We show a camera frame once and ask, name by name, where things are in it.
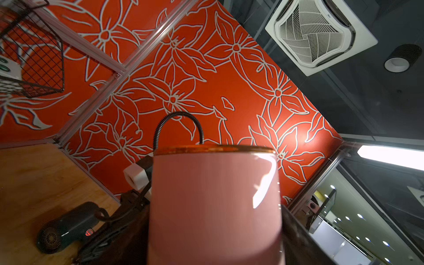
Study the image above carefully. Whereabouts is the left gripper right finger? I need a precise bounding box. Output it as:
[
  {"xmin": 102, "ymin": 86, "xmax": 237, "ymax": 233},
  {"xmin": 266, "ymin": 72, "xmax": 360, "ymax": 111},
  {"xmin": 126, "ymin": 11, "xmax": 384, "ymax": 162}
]
[{"xmin": 281, "ymin": 206, "xmax": 335, "ymax": 265}]

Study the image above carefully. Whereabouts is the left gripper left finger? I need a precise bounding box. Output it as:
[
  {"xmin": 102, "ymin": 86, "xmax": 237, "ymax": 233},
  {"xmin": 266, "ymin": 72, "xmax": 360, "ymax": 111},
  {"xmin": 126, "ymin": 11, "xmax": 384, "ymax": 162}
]
[{"xmin": 74, "ymin": 203, "xmax": 150, "ymax": 265}]

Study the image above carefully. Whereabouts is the dark green hair dryer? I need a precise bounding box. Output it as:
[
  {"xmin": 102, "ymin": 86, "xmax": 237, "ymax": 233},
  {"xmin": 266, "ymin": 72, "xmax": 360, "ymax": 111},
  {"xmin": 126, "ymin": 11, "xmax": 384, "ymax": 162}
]
[{"xmin": 36, "ymin": 202, "xmax": 100, "ymax": 255}]

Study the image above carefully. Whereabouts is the pink hair dryer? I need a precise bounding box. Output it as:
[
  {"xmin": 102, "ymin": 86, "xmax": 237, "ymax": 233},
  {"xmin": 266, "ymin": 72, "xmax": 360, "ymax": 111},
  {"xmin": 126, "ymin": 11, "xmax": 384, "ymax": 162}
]
[{"xmin": 148, "ymin": 145, "xmax": 284, "ymax": 265}]

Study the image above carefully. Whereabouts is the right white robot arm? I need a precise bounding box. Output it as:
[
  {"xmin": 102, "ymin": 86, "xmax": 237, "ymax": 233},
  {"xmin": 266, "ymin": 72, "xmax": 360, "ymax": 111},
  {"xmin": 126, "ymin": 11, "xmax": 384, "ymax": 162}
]
[{"xmin": 120, "ymin": 111, "xmax": 205, "ymax": 212}]

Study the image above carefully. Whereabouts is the ceiling fluorescent light panel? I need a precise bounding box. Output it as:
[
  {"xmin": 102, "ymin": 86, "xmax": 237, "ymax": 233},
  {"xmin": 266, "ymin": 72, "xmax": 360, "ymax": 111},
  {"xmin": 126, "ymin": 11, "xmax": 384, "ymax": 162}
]
[{"xmin": 357, "ymin": 145, "xmax": 424, "ymax": 171}]

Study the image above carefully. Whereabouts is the white power strip cube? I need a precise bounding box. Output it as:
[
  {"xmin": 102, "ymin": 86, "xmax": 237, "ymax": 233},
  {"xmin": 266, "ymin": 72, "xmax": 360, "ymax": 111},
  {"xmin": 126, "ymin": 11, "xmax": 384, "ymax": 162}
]
[{"xmin": 0, "ymin": 55, "xmax": 22, "ymax": 81}]

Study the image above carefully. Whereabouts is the black ceiling spotlight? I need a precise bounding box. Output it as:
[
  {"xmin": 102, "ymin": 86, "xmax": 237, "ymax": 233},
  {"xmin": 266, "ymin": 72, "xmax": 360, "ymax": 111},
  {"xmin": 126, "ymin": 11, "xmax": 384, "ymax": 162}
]
[{"xmin": 384, "ymin": 44, "xmax": 423, "ymax": 74}]

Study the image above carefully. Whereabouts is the ceiling air conditioner vent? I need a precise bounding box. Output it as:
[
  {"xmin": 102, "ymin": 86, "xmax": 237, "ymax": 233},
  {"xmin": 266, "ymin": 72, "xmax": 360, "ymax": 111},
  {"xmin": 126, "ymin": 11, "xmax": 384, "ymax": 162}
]
[{"xmin": 265, "ymin": 1, "xmax": 378, "ymax": 76}]

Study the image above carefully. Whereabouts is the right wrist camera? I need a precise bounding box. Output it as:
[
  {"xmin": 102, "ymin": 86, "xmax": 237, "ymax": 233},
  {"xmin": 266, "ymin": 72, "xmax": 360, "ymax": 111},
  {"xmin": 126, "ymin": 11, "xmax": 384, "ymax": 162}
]
[{"xmin": 123, "ymin": 163, "xmax": 152, "ymax": 191}]

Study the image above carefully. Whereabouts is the black wire wall basket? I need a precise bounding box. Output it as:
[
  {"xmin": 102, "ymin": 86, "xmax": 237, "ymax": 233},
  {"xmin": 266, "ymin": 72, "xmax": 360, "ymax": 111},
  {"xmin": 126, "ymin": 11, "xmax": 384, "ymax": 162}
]
[{"xmin": 1, "ymin": 1, "xmax": 65, "ymax": 98}]

